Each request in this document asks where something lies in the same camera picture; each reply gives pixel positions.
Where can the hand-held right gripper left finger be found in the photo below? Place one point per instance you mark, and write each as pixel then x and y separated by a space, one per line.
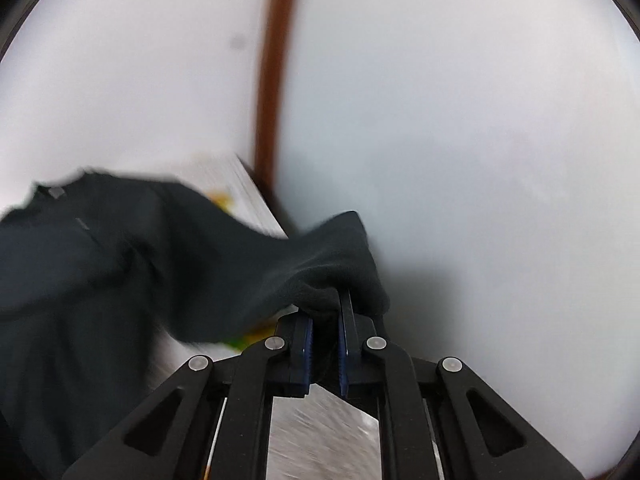
pixel 306 352

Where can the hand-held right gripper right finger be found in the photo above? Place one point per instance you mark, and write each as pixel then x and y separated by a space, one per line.
pixel 343 355

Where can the black garment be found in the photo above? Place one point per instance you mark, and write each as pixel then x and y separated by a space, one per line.
pixel 150 260

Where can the fruit print table cover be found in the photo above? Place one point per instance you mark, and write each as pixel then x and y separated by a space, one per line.
pixel 250 200

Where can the brown wooden door frame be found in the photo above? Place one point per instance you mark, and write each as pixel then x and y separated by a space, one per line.
pixel 272 85

